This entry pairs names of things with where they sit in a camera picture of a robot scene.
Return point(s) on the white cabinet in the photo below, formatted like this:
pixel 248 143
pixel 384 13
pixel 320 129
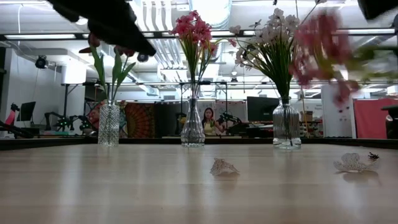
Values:
pixel 339 121

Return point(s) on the patterned orange tapestry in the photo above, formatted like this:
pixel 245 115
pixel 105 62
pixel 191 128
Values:
pixel 141 119

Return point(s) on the person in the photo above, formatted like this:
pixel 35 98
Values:
pixel 209 121

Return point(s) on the small dark flower fragment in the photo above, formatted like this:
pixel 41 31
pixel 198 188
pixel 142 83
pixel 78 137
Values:
pixel 373 156

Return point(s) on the silver ventilation duct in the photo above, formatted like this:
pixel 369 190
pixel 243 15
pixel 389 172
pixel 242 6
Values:
pixel 214 9

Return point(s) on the tall conical glass vase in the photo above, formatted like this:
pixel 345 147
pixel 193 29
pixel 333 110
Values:
pixel 192 127

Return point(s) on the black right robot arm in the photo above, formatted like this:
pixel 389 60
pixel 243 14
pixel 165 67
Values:
pixel 376 7

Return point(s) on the black background robot arm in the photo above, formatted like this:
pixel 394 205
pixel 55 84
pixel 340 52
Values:
pixel 63 121

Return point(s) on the fallen pale petal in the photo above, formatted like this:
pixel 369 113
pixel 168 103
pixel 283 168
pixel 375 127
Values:
pixel 353 162
pixel 222 168

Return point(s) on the ribbed round glass vase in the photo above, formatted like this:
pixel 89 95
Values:
pixel 286 124

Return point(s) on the black aluminium table frame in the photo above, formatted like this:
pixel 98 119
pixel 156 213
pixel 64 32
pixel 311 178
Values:
pixel 62 141

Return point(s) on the large black monitor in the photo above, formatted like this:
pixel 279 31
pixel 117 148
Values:
pixel 261 109

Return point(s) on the orange partition panel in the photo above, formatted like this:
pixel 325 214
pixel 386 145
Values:
pixel 371 118

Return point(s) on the black light bar beam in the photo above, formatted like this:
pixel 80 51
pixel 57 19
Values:
pixel 40 35

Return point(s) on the small black monitor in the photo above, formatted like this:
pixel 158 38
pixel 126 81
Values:
pixel 27 110

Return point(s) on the diamond-cut glass vase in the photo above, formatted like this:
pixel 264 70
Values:
pixel 109 124

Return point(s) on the black ceiling spotlight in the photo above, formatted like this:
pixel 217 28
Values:
pixel 142 58
pixel 41 62

